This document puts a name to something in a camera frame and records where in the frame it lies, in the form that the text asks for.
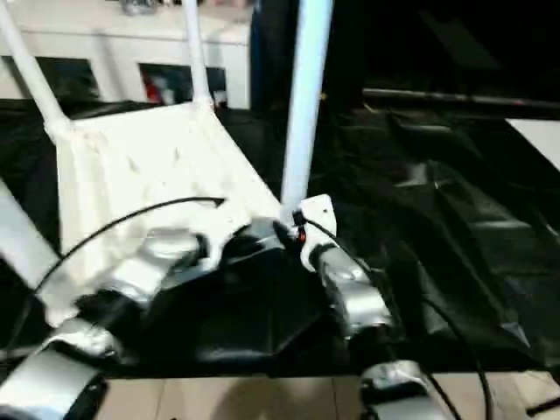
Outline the white glass-door cabinet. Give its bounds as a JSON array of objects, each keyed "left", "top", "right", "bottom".
[{"left": 0, "top": 0, "right": 254, "bottom": 109}]

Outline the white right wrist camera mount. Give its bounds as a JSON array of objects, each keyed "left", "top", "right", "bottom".
[{"left": 291, "top": 194, "right": 340, "bottom": 271}]

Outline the white plastic table leg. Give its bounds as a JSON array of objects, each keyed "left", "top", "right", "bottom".
[
  {"left": 0, "top": 177, "right": 62, "bottom": 317},
  {"left": 278, "top": 0, "right": 334, "bottom": 223},
  {"left": 181, "top": 0, "right": 216, "bottom": 111},
  {"left": 0, "top": 0, "right": 74, "bottom": 136}
]

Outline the black left wrist camera cable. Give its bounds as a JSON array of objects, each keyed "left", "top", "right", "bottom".
[{"left": 0, "top": 197, "right": 227, "bottom": 365}]

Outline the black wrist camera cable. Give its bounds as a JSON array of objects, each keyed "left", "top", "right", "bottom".
[
  {"left": 295, "top": 212, "right": 494, "bottom": 420},
  {"left": 0, "top": 197, "right": 227, "bottom": 365}
]

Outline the dark metal pole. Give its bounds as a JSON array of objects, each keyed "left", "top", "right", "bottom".
[{"left": 362, "top": 88, "right": 560, "bottom": 111}]

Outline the grey crumpled object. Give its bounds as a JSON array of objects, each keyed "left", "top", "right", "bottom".
[{"left": 121, "top": 0, "right": 157, "bottom": 17}]

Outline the black backdrop cloth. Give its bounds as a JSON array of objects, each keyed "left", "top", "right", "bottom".
[{"left": 249, "top": 0, "right": 560, "bottom": 109}]

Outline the black glossy mat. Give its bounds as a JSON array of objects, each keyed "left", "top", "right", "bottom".
[{"left": 0, "top": 94, "right": 560, "bottom": 380}]

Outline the black floor stand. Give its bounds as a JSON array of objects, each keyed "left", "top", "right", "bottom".
[{"left": 526, "top": 399, "right": 560, "bottom": 417}]

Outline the white plastic table top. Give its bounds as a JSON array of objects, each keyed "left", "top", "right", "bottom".
[{"left": 37, "top": 98, "right": 299, "bottom": 328}]

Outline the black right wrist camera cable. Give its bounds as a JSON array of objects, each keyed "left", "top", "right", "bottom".
[{"left": 295, "top": 212, "right": 494, "bottom": 420}]

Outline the white flat board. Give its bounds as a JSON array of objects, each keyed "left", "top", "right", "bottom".
[{"left": 505, "top": 116, "right": 560, "bottom": 171}]

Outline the red packet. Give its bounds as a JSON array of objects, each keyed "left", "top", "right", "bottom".
[{"left": 144, "top": 72, "right": 161, "bottom": 102}]

